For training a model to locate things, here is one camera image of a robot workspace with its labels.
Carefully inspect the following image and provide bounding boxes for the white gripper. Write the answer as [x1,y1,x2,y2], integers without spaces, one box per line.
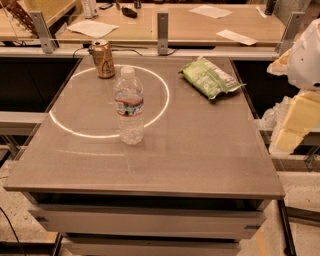
[267,19,320,153]

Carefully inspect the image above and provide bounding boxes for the clear plastic water bottle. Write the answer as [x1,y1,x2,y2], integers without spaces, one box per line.
[114,66,144,145]

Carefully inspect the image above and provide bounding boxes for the left sanitizer pump bottle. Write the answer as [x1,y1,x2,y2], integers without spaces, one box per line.
[260,103,281,129]

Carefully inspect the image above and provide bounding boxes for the white paper slip right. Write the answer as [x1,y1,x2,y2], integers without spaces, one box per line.
[217,29,257,46]

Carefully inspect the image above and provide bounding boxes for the green snack bag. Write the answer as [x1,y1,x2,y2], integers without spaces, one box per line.
[178,57,243,100]

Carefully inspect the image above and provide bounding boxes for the white paper sheet top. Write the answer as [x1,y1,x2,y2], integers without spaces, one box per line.
[191,5,231,19]

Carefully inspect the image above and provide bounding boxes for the white paper sheet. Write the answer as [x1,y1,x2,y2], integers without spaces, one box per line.
[191,5,231,19]
[68,20,118,38]

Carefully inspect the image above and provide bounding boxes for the black computer mouse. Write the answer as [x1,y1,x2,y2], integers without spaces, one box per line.
[121,7,138,18]

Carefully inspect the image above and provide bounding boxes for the gold soda can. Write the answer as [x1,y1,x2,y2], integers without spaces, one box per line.
[89,39,115,79]

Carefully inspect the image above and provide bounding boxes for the white paper sheet left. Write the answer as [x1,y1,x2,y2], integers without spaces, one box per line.
[68,20,118,38]

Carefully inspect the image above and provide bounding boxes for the white container on desk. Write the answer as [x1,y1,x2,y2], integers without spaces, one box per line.
[81,0,98,19]

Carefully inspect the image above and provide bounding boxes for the white drawer cabinet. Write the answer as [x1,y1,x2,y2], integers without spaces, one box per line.
[23,192,273,256]

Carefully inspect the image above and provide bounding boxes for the right metal bracket post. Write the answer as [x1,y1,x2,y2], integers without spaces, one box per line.
[276,12,305,55]

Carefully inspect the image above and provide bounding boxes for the metal bracket post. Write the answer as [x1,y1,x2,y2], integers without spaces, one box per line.
[30,11,57,54]
[276,12,305,55]
[157,12,169,56]

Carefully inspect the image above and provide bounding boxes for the middle metal bracket post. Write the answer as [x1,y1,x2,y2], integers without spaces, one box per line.
[157,12,169,56]

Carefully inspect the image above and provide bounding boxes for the black cable on shelf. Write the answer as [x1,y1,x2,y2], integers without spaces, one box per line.
[72,44,178,59]

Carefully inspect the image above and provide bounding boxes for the left metal bracket post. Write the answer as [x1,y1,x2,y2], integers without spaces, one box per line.
[30,11,57,54]

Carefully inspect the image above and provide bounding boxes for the black floor cable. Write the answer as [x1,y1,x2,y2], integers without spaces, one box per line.
[0,207,26,256]

